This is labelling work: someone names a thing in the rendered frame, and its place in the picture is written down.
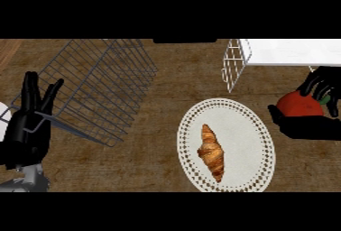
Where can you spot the white oval placemat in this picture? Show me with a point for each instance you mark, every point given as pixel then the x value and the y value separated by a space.
pixel 240 126

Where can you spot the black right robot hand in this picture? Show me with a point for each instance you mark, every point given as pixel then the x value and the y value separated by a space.
pixel 310 129

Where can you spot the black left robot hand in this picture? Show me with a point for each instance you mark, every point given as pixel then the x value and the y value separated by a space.
pixel 27 135

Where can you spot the white flat block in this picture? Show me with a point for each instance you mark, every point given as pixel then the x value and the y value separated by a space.
pixel 293 51

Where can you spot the red bell pepper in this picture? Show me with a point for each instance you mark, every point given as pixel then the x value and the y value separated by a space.
pixel 299 106

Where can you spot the golden brown croissant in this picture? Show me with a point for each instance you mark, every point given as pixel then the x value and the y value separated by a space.
pixel 212 153

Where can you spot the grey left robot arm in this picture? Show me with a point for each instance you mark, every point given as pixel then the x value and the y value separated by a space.
pixel 27 182

